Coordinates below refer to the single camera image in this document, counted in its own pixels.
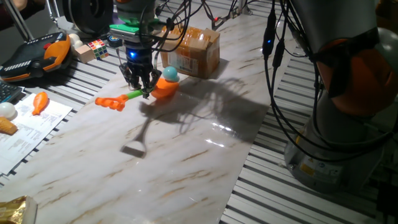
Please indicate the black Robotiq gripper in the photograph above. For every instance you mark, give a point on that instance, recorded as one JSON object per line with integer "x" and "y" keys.
{"x": 140, "y": 62}

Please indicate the small teal ball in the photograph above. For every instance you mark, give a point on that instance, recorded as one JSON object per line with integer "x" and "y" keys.
{"x": 170, "y": 74}

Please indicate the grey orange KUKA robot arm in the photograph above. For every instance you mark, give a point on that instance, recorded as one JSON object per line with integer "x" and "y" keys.
{"x": 342, "y": 25}

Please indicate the person's hand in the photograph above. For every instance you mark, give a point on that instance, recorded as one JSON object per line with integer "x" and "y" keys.
{"x": 20, "y": 4}

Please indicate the round black blue tape measure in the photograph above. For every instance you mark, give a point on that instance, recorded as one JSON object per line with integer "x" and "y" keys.
{"x": 114, "y": 41}

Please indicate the Rubik's cube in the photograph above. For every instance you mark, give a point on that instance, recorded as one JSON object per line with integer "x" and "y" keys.
{"x": 98, "y": 49}

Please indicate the brown cardboard box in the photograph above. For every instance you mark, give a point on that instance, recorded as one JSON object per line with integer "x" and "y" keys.
{"x": 192, "y": 51}

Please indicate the plain wooden cube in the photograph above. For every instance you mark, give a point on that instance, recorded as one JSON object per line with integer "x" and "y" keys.
{"x": 84, "y": 54}

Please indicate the small white figurine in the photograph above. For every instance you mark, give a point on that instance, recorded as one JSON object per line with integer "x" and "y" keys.
{"x": 75, "y": 40}

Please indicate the black filament spool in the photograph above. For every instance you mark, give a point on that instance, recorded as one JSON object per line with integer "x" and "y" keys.
{"x": 88, "y": 14}

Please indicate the marble pattern mat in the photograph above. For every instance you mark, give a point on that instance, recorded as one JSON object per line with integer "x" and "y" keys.
{"x": 155, "y": 174}

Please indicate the orange toy chicken drumstick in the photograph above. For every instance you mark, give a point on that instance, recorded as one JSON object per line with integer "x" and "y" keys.
{"x": 40, "y": 102}

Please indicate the black orange teach pendant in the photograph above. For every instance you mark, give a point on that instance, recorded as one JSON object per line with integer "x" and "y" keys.
{"x": 34, "y": 59}

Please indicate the printed white paper sheet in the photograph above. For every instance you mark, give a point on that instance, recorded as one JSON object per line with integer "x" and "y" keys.
{"x": 31, "y": 133}

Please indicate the aluminium profile strut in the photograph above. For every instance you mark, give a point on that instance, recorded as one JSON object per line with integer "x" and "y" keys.
{"x": 243, "y": 6}

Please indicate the black computer keyboard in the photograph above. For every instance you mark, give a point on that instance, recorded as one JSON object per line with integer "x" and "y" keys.
{"x": 9, "y": 91}

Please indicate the grey metal pole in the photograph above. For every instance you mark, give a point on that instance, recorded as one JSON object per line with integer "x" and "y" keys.
{"x": 18, "y": 20}

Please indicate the white toy ball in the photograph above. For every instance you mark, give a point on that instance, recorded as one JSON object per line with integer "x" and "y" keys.
{"x": 7, "y": 110}

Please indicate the toy ice cream cone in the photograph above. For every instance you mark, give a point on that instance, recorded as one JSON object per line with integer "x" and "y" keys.
{"x": 7, "y": 126}

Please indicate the golden foil snack packet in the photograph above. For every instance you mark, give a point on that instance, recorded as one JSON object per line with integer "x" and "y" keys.
{"x": 15, "y": 211}

